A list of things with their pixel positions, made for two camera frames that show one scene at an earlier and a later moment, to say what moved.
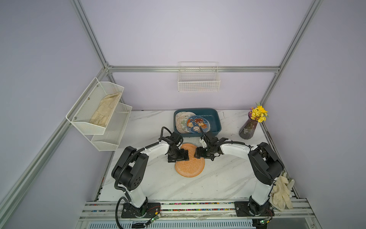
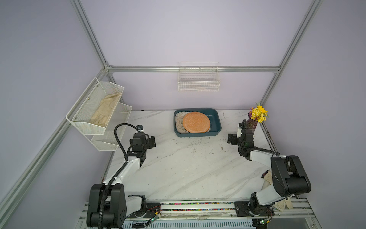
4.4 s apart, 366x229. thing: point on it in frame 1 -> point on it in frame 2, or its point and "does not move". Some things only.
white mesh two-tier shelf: [99, 114] does not move
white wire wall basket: [198, 76] does not move
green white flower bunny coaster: [181, 120] does not move
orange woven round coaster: [194, 167] -> [196, 122]
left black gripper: [181, 158] -> [150, 142]
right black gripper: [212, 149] -> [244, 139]
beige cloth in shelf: [105, 109] does not move
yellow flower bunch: [258, 113] does not move
